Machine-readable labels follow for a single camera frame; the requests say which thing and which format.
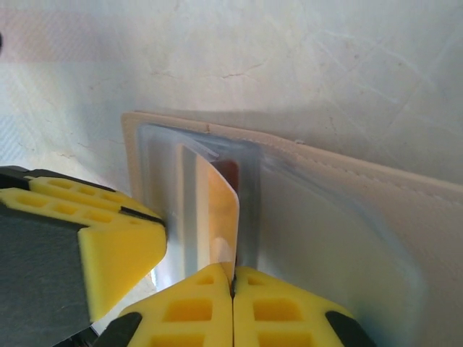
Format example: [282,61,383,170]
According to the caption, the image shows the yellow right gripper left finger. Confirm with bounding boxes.
[95,262,233,347]

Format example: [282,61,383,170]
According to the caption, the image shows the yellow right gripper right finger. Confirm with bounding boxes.
[233,266,375,347]

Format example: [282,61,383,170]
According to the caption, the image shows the orange card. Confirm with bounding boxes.
[196,158,242,273]

